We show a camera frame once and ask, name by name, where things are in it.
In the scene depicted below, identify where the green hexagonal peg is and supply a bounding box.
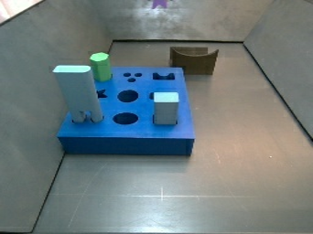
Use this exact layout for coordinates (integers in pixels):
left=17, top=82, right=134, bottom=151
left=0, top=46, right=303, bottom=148
left=89, top=52, right=110, bottom=81

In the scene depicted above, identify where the blue shape sorter board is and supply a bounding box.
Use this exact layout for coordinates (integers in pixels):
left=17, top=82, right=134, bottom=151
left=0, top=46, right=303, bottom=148
left=57, top=67, right=195, bottom=155

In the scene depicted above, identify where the purple star prism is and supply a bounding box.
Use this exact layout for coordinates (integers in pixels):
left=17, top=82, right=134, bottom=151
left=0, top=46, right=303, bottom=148
left=151, top=0, right=167, bottom=9

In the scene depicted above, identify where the light blue square peg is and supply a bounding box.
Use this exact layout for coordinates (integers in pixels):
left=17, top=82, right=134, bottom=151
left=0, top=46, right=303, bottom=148
left=153, top=92, right=179, bottom=125

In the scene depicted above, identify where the light blue tall peg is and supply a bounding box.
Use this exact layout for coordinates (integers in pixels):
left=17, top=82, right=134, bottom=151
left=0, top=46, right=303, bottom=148
left=52, top=65, right=102, bottom=122

